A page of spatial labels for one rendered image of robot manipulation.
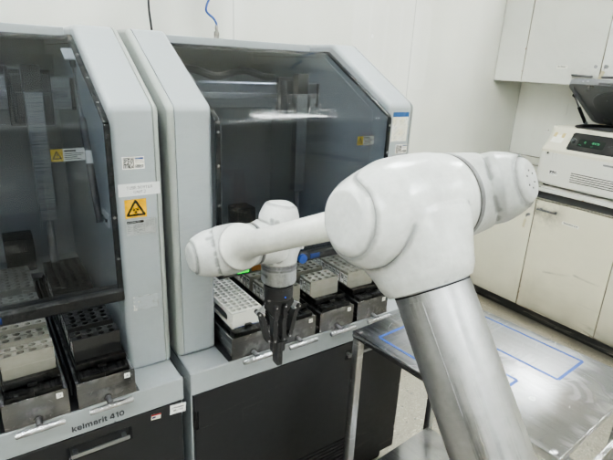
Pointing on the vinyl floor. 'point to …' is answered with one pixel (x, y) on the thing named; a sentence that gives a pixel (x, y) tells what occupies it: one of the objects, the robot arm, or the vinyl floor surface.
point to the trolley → (568, 367)
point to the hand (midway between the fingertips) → (277, 350)
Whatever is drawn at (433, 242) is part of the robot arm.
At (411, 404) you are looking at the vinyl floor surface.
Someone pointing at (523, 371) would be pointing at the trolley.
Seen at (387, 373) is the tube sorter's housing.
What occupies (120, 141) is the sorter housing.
